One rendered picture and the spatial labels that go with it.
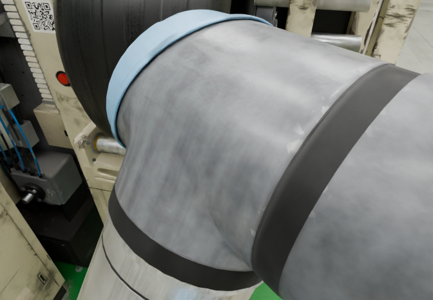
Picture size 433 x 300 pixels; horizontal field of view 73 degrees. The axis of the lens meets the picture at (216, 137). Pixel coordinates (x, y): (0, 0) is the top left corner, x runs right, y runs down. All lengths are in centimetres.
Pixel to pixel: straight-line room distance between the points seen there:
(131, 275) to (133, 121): 8
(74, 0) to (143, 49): 38
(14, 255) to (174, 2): 107
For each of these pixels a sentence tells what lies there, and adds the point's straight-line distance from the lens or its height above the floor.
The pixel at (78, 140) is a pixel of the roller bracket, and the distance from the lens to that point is 84.
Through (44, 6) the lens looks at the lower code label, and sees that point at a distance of 83.
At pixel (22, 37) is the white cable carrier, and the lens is 93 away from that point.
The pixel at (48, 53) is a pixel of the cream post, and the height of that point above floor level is 113.
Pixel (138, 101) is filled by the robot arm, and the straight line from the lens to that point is 16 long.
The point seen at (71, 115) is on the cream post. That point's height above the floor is 94.
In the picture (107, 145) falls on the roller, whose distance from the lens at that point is 85.
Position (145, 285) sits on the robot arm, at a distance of 17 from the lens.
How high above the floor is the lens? 142
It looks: 38 degrees down
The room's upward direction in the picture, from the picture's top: straight up
